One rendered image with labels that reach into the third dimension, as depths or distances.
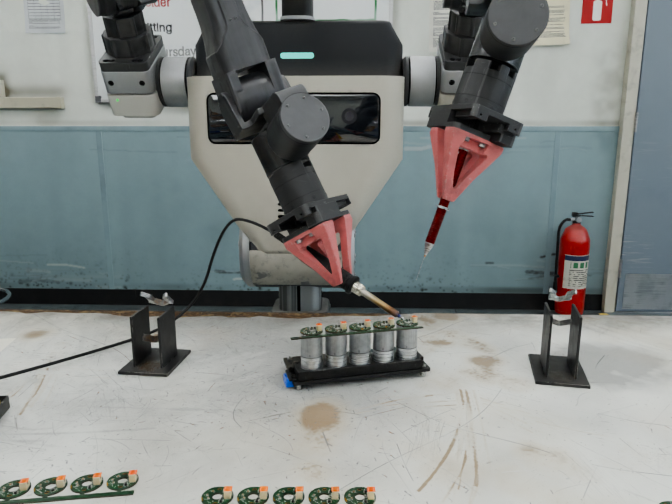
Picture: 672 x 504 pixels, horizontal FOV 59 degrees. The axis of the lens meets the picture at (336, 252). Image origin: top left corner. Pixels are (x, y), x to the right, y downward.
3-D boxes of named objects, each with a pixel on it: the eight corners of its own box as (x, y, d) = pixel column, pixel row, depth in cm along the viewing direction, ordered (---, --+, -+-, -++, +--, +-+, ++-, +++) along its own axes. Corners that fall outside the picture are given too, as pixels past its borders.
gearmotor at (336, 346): (323, 367, 68) (322, 324, 67) (343, 365, 69) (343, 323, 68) (327, 376, 66) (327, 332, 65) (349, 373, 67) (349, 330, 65)
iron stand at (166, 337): (185, 386, 74) (197, 311, 78) (159, 372, 66) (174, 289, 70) (139, 383, 75) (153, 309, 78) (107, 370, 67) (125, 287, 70)
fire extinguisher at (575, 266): (550, 307, 328) (558, 209, 316) (578, 307, 328) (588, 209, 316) (559, 316, 314) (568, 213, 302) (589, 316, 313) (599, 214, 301)
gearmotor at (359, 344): (346, 364, 69) (346, 322, 68) (366, 362, 69) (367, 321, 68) (352, 373, 67) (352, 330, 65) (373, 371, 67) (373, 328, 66)
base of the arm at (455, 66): (437, 41, 111) (444, 70, 102) (442, -4, 105) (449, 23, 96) (484, 41, 110) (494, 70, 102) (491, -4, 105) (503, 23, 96)
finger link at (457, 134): (431, 193, 63) (461, 108, 63) (403, 186, 70) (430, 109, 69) (482, 211, 66) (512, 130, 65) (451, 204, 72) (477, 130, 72)
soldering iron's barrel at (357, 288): (397, 318, 70) (354, 289, 73) (403, 308, 70) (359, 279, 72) (392, 322, 69) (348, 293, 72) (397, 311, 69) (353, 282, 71)
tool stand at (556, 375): (578, 398, 72) (576, 310, 76) (596, 383, 63) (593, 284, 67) (528, 394, 73) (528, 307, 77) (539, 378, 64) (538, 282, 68)
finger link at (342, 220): (377, 266, 74) (344, 198, 74) (348, 280, 68) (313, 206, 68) (336, 285, 77) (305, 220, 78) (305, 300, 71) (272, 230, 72)
